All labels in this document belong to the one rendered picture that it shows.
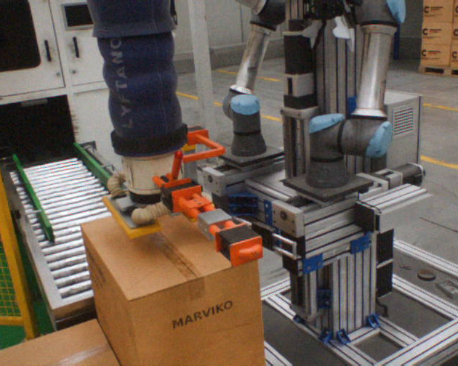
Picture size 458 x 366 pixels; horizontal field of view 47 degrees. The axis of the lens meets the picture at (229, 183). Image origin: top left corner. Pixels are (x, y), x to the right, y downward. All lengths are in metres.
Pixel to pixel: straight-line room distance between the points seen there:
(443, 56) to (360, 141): 8.14
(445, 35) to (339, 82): 7.81
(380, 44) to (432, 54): 8.18
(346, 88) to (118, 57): 0.91
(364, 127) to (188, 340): 0.84
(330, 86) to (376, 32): 0.30
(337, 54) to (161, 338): 1.14
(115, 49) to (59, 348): 1.10
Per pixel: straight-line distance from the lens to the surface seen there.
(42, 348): 2.10
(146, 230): 1.54
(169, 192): 1.41
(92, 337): 2.07
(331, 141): 1.77
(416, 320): 2.64
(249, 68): 2.29
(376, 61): 1.76
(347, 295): 2.37
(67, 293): 2.41
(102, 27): 1.52
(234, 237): 1.12
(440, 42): 9.83
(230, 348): 1.69
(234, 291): 1.59
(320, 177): 1.81
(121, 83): 1.52
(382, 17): 1.77
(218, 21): 12.35
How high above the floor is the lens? 1.70
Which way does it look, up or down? 20 degrees down
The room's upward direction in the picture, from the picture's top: 5 degrees counter-clockwise
